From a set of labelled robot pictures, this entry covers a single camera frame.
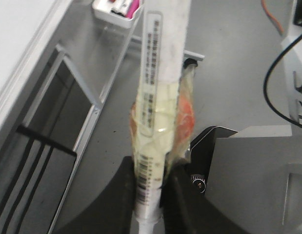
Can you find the white whiteboard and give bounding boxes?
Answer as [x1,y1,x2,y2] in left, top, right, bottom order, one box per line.
[0,0,71,132]

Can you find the orange cable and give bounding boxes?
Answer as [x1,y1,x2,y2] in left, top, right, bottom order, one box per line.
[260,0,285,35]

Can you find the lower black capped marker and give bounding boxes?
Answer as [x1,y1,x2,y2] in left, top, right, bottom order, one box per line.
[111,0,132,17]

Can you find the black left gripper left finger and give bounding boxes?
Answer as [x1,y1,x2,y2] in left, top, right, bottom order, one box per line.
[53,156,136,234]

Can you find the black cable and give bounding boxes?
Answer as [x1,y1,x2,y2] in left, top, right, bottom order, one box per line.
[262,31,302,129]

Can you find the white plastic marker tray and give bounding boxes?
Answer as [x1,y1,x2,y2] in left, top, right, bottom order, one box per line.
[92,0,143,29]

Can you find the pink whiteboard eraser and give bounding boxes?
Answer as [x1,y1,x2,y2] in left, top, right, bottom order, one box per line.
[125,0,141,19]

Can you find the grey metal bracket panel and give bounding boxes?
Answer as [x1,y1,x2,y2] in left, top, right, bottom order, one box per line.
[20,44,100,158]

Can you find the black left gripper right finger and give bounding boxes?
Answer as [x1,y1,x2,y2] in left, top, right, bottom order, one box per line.
[160,164,251,234]

